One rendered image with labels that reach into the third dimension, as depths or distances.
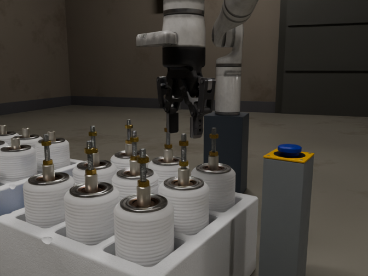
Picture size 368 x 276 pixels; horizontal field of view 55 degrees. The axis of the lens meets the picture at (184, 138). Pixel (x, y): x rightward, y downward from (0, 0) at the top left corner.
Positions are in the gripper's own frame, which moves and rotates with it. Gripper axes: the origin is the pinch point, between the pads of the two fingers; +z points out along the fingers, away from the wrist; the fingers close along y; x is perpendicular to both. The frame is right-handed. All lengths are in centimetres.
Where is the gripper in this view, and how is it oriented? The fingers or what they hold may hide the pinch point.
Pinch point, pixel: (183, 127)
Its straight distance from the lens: 63.8
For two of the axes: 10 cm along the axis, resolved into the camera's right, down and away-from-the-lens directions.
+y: -6.3, -1.5, 7.6
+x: -7.8, 1.2, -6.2
